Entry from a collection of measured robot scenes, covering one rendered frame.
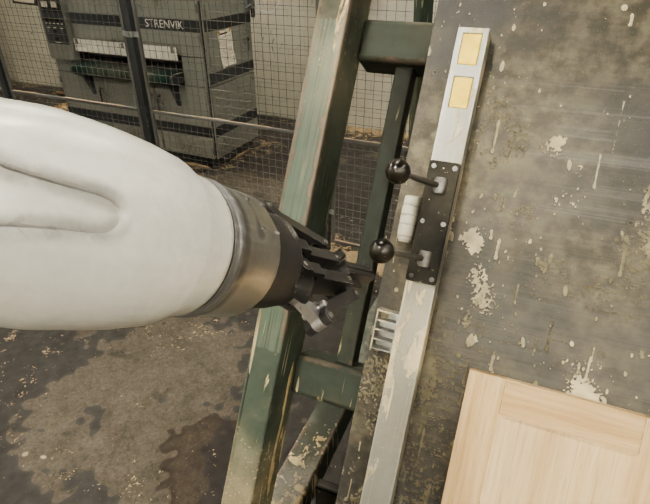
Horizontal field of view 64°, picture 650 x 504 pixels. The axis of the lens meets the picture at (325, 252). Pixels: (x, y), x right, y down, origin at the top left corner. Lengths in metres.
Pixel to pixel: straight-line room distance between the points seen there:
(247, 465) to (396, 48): 0.81
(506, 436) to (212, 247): 0.71
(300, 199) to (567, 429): 0.56
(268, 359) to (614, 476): 0.57
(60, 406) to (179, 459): 0.68
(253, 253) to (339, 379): 0.70
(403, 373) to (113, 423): 1.88
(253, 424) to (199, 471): 1.35
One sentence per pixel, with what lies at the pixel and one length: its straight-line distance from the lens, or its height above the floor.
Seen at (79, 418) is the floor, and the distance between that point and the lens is 2.67.
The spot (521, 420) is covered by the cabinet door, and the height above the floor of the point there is 1.19.
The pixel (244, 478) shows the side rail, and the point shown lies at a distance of 1.03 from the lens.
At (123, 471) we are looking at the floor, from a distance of 2.41.
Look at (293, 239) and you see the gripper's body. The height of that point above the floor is 1.65.
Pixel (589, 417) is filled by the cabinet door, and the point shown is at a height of 1.22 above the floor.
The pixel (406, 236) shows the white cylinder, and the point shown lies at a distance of 0.88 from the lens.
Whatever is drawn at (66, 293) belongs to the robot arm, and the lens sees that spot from 0.24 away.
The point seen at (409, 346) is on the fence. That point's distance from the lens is 0.88.
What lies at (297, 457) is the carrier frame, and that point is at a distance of 1.32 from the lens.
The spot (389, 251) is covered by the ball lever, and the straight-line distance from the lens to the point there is 0.76.
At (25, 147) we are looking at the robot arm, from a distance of 0.23.
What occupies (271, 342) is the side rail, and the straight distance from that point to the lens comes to 0.94.
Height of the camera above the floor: 1.84
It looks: 31 degrees down
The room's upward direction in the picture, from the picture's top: straight up
